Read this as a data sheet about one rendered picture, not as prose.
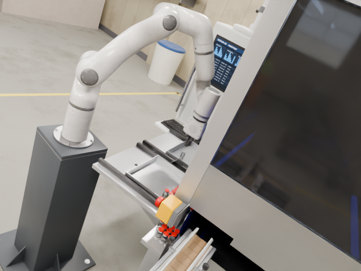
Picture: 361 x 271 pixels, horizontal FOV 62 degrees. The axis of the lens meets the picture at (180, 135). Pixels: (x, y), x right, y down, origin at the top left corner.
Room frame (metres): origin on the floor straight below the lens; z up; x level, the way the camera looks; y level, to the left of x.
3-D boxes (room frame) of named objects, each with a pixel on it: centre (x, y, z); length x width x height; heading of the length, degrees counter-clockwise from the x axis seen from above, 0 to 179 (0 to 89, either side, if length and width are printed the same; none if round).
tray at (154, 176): (1.15, -0.05, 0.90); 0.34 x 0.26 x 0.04; 70
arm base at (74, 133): (1.24, 0.47, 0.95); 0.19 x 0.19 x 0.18
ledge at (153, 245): (0.84, -0.11, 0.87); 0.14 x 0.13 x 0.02; 70
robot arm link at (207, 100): (1.45, -0.06, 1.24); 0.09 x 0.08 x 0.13; 20
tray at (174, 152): (1.47, -0.17, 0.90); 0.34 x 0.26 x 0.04; 70
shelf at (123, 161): (1.33, -0.04, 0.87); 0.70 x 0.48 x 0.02; 160
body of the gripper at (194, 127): (1.45, -0.05, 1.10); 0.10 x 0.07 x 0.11; 70
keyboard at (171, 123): (1.89, -0.04, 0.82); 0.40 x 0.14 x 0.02; 62
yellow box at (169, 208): (0.87, -0.08, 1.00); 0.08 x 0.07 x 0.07; 70
